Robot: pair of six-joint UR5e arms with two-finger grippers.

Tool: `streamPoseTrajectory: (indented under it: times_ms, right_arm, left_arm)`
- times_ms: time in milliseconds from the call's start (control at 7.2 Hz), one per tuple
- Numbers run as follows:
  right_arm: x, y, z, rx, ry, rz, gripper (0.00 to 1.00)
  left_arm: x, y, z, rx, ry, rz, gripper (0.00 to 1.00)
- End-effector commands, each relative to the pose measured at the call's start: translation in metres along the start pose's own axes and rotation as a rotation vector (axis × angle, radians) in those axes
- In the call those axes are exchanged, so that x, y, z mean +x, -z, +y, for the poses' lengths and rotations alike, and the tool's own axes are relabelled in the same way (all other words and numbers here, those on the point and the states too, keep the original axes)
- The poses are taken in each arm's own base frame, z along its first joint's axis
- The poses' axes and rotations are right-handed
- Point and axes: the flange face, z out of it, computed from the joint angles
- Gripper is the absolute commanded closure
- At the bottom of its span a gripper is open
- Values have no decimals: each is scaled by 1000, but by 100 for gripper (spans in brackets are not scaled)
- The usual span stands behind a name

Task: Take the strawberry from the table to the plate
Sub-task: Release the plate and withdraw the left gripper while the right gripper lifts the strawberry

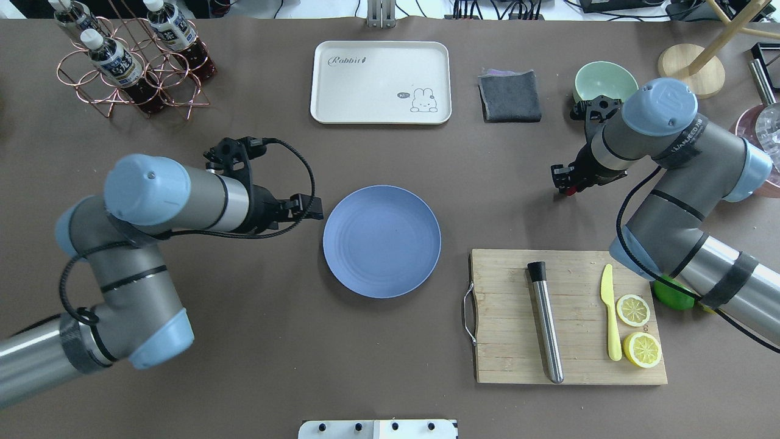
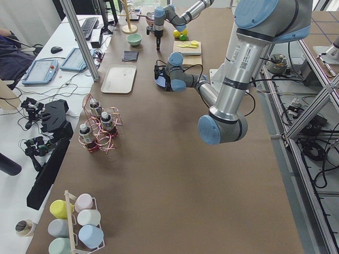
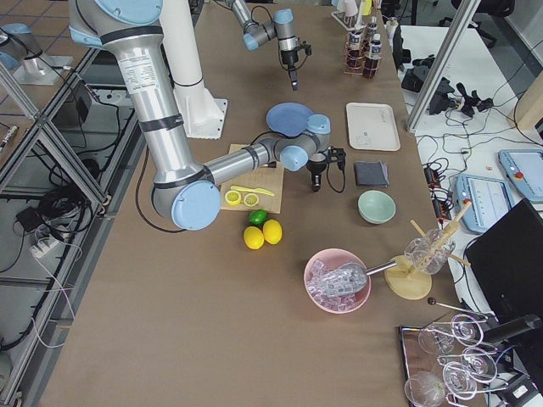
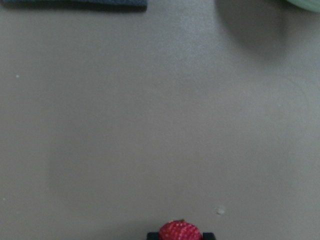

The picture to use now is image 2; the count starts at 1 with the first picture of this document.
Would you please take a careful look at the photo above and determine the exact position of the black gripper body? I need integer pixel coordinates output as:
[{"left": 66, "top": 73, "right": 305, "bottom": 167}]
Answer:
[
  {"left": 154, "top": 65, "right": 170, "bottom": 90},
  {"left": 153, "top": 25, "right": 163, "bottom": 39}
]

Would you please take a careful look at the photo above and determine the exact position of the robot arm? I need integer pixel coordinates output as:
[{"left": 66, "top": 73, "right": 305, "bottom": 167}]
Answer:
[
  {"left": 153, "top": 0, "right": 214, "bottom": 51},
  {"left": 154, "top": 1, "right": 313, "bottom": 144}
]

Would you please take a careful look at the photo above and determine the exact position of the blue plate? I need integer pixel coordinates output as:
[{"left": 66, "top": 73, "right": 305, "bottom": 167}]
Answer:
[{"left": 155, "top": 76, "right": 171, "bottom": 91}]

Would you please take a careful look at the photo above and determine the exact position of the pink bowl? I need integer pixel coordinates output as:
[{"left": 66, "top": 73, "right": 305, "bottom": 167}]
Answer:
[{"left": 146, "top": 12, "right": 155, "bottom": 26}]

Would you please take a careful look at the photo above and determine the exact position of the yellow plastic knife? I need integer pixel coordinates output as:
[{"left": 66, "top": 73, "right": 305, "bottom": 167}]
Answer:
[{"left": 177, "top": 43, "right": 199, "bottom": 48}]

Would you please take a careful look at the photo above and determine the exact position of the green ceramic bowl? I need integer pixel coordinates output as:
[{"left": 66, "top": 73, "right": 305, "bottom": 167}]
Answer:
[{"left": 127, "top": 33, "right": 142, "bottom": 46}]

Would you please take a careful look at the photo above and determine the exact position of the green lime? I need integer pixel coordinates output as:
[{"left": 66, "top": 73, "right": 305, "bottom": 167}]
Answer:
[{"left": 179, "top": 34, "right": 187, "bottom": 41}]

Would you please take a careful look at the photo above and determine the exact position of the wooden mug tree stand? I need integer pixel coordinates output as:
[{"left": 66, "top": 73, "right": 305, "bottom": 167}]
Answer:
[{"left": 121, "top": 0, "right": 138, "bottom": 34}]

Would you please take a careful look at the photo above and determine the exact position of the grey folded cloth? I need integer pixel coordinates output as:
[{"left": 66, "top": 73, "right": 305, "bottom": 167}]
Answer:
[{"left": 122, "top": 51, "right": 139, "bottom": 61}]

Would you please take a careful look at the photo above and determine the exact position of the wooden cutting board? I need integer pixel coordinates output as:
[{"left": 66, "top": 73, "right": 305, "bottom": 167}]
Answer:
[{"left": 173, "top": 41, "right": 202, "bottom": 66}]

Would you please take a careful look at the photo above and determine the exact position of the cream rectangular tray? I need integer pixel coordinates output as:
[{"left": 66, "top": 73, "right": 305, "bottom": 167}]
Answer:
[{"left": 101, "top": 65, "right": 136, "bottom": 94}]

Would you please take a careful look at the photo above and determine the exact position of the black keyboard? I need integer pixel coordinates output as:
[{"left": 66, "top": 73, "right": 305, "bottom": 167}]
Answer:
[{"left": 81, "top": 17, "right": 99, "bottom": 40}]

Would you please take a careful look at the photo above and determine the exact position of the dark juice bottle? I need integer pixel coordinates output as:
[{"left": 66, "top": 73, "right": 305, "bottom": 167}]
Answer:
[
  {"left": 79, "top": 123, "right": 96, "bottom": 150},
  {"left": 101, "top": 111, "right": 116, "bottom": 136},
  {"left": 90, "top": 98, "right": 102, "bottom": 117}
]

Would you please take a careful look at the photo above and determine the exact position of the blue teach pendant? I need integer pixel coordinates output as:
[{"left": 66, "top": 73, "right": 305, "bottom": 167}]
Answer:
[
  {"left": 22, "top": 59, "right": 58, "bottom": 86},
  {"left": 60, "top": 48, "right": 87, "bottom": 72}
]

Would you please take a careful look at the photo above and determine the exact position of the black computer mouse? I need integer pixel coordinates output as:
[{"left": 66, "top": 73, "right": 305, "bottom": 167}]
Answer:
[{"left": 50, "top": 46, "right": 63, "bottom": 54}]

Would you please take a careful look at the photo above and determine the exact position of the pink cup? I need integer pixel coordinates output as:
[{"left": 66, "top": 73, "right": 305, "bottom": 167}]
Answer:
[{"left": 74, "top": 193, "right": 93, "bottom": 213}]

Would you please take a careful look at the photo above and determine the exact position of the white cup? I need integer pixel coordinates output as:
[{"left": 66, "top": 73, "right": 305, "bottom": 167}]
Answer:
[{"left": 77, "top": 210, "right": 101, "bottom": 226}]

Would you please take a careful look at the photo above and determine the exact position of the yellow cup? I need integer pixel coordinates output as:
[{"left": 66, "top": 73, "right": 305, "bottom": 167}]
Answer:
[{"left": 49, "top": 199, "right": 68, "bottom": 219}]

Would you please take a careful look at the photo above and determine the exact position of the blue cup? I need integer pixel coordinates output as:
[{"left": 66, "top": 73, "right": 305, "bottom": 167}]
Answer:
[{"left": 78, "top": 224, "right": 104, "bottom": 249}]

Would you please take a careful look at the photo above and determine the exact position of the grey cup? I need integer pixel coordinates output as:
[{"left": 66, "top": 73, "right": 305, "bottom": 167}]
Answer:
[{"left": 48, "top": 219, "right": 69, "bottom": 238}]

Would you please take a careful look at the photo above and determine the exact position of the green cup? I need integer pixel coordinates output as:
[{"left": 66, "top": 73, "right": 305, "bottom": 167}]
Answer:
[{"left": 48, "top": 238, "right": 71, "bottom": 254}]

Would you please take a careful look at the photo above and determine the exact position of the tape roll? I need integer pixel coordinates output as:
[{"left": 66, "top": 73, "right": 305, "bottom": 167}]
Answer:
[{"left": 15, "top": 220, "right": 37, "bottom": 237}]

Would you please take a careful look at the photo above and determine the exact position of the copper wire bottle rack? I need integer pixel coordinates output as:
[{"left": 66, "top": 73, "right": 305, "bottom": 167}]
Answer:
[{"left": 78, "top": 94, "right": 122, "bottom": 153}]

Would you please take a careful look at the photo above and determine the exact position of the aluminium frame post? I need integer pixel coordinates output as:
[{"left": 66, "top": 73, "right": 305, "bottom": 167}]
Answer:
[{"left": 60, "top": 0, "right": 100, "bottom": 81}]

